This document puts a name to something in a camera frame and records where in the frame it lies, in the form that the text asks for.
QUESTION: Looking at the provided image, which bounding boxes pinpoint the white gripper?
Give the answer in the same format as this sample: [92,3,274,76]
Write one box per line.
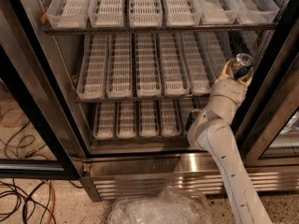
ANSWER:
[207,60,254,124]

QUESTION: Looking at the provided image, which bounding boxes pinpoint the redbull can shelf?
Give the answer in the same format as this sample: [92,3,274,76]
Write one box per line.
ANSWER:
[231,53,253,80]

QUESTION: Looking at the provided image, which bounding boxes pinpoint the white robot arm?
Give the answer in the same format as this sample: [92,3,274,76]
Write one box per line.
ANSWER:
[187,59,272,224]

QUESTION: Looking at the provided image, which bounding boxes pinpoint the blue can bottom shelf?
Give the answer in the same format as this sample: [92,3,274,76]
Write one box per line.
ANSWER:
[185,109,201,132]

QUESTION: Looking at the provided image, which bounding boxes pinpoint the steel fridge base grille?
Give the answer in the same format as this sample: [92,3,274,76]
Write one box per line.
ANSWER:
[77,147,299,202]

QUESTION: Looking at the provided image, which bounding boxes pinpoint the glass fridge door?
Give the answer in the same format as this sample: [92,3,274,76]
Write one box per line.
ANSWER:
[0,0,88,179]

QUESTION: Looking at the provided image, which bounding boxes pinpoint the clear plastic bag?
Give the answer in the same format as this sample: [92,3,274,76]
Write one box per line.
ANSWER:
[107,186,212,224]

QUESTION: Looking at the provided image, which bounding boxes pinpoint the middle wire shelf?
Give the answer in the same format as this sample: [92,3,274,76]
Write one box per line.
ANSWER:
[74,93,210,104]

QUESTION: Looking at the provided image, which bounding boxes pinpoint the wire shelf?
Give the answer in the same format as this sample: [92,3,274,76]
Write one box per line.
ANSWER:
[74,93,210,104]
[43,23,278,35]
[90,133,187,145]

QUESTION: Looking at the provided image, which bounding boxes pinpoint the bottom wire shelf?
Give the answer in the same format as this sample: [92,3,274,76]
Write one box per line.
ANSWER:
[90,133,187,145]

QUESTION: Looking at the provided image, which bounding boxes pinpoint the top wire shelf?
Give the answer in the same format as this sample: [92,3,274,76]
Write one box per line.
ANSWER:
[43,23,278,35]

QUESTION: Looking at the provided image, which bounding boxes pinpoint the orange cable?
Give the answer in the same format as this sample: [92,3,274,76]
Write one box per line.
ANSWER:
[40,179,57,224]

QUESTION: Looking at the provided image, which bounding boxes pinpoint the black cables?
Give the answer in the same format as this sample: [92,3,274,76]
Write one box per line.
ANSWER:
[0,178,57,224]

